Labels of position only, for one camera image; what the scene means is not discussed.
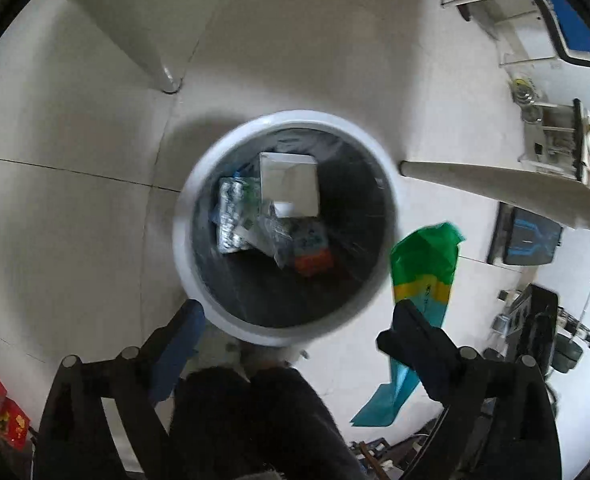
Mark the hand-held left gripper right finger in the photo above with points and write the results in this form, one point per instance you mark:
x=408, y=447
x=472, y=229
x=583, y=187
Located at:
x=415, y=345

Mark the grey fuzzy slipper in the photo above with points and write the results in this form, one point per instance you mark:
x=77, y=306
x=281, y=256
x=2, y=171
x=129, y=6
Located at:
x=270, y=357

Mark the person's dark trouser leg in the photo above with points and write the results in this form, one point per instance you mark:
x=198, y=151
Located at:
x=255, y=425

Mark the small blue cartoon packet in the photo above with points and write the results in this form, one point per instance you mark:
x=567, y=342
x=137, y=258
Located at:
x=310, y=239

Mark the orange and clear plastic bag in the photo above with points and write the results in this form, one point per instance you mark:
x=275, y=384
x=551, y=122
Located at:
x=315, y=264

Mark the white bin with black liner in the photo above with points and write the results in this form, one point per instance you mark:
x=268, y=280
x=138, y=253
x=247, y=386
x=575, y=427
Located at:
x=285, y=327

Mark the green and blue plastic bag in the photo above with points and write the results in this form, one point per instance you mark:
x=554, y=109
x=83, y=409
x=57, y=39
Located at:
x=422, y=265

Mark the white shelf cart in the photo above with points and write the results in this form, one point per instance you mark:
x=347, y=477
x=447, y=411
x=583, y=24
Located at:
x=550, y=135

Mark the large silver blister pack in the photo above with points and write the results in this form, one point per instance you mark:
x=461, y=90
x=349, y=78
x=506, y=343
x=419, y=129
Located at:
x=231, y=220

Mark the small white box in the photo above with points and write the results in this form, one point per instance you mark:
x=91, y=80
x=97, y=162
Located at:
x=290, y=185

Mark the dark monitor screen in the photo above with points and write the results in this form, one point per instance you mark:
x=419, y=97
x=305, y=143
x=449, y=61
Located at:
x=530, y=235

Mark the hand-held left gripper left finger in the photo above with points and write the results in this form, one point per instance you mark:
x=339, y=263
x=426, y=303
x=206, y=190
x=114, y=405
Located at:
x=180, y=340

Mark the black metal equipment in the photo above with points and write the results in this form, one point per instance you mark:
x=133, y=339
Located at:
x=537, y=325

